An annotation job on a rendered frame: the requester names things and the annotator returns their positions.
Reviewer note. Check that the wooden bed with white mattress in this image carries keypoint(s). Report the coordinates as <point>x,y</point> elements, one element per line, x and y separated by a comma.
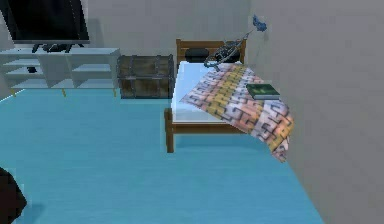
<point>191,86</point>

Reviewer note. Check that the patterned colourful blanket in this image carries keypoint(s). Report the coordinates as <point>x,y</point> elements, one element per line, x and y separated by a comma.
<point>240,100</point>

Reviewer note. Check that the brown wooden chest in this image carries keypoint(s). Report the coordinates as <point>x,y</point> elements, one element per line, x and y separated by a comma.
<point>146,78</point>

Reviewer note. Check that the black pillow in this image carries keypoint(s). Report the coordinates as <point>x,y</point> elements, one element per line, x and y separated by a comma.
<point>196,55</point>

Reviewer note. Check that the green book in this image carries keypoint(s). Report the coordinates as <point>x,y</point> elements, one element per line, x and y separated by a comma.
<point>262,90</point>

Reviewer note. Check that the white shelf unit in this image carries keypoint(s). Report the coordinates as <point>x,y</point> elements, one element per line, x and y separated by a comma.
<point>56,71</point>

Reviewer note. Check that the small black object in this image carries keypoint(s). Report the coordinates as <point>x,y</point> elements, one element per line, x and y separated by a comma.
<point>31,69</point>

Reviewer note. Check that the black television set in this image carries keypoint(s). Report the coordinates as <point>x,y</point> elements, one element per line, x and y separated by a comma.
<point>46,20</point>

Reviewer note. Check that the dark brown rounded object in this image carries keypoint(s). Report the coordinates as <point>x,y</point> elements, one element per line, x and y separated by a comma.
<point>9,198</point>

